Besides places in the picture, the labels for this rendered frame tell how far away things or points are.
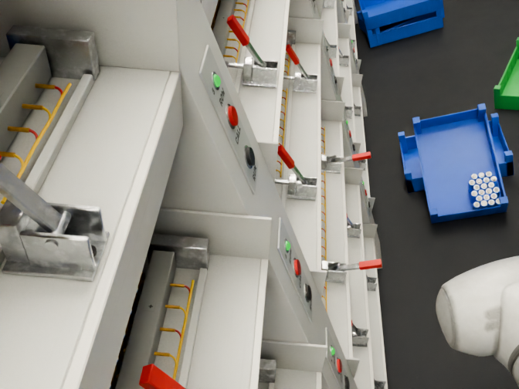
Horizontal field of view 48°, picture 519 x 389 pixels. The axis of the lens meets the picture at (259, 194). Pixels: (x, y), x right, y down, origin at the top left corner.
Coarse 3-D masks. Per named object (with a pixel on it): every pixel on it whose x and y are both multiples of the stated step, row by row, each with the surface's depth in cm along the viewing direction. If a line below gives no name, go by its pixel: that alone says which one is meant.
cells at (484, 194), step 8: (472, 176) 158; (480, 176) 157; (488, 176) 157; (472, 184) 157; (480, 184) 157; (488, 184) 156; (496, 184) 159; (472, 192) 157; (480, 192) 156; (488, 192) 155; (496, 192) 155; (472, 200) 159; (480, 200) 155; (488, 200) 155; (496, 200) 154; (480, 208) 157
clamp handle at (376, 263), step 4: (368, 260) 92; (372, 260) 92; (376, 260) 91; (380, 260) 91; (352, 264) 93; (356, 264) 92; (360, 264) 92; (364, 264) 92; (368, 264) 91; (372, 264) 91; (376, 264) 91; (380, 264) 91; (336, 268) 92; (340, 268) 93; (344, 268) 92; (348, 268) 92; (352, 268) 92; (356, 268) 92; (360, 268) 92; (364, 268) 92; (368, 268) 91; (372, 268) 91
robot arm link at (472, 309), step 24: (504, 264) 68; (456, 288) 67; (480, 288) 66; (504, 288) 65; (456, 312) 66; (480, 312) 64; (504, 312) 64; (456, 336) 66; (480, 336) 64; (504, 336) 63; (504, 360) 64
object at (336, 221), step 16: (336, 112) 123; (336, 128) 123; (336, 144) 119; (336, 176) 112; (336, 192) 109; (336, 208) 106; (336, 224) 103; (336, 240) 100; (336, 256) 97; (336, 288) 93; (336, 304) 90; (336, 320) 88; (352, 352) 84; (352, 368) 80
